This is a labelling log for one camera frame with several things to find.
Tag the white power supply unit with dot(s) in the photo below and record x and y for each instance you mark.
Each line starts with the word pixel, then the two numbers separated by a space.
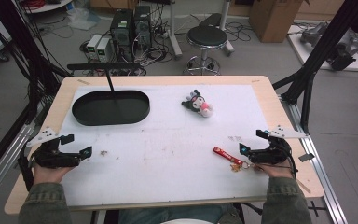
pixel 92 46
pixel 103 49

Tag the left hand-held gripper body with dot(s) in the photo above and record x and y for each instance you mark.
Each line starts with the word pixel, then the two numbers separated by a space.
pixel 54 158

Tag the black computer tower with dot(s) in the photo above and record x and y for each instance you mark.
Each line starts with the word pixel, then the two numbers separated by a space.
pixel 121 31
pixel 143 25

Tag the black T-shaped stand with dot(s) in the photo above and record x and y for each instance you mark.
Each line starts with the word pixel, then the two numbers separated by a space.
pixel 105 66

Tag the black tape piece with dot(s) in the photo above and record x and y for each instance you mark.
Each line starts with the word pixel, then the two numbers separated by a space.
pixel 306 157

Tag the aluminium rail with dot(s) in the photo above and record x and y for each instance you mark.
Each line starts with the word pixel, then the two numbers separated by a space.
pixel 320 174
pixel 3 165

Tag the person's right hand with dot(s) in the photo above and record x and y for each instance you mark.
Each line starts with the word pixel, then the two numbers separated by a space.
pixel 278 171

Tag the person's legs in jeans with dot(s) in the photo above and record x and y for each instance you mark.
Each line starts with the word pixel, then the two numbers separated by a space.
pixel 174 214

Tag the person's left hand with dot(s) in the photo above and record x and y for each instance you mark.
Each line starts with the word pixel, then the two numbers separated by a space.
pixel 48 175

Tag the black oval tray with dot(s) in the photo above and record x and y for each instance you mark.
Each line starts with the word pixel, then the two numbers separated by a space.
pixel 110 109

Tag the black round stool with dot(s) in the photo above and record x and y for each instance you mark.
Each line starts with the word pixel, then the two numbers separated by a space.
pixel 207 35

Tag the black and pink plush toy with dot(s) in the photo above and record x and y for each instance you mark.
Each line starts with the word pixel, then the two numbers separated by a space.
pixel 199 104

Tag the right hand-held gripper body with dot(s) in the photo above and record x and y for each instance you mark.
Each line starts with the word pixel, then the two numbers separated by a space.
pixel 272 155

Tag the white board with equipment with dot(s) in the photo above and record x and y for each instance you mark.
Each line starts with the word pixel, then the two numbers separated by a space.
pixel 332 49

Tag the brown cardboard box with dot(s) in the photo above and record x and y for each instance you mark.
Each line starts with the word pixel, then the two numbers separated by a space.
pixel 273 18

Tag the white table mat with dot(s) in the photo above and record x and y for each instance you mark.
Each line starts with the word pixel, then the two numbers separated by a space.
pixel 167 161

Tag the black metal frame post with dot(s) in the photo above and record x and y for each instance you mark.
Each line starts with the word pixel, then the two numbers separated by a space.
pixel 320 53
pixel 21 40

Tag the white table leg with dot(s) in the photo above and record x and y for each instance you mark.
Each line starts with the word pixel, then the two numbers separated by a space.
pixel 174 34
pixel 227 28

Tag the clear plastic bag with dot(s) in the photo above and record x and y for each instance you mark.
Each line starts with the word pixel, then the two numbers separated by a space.
pixel 82 18

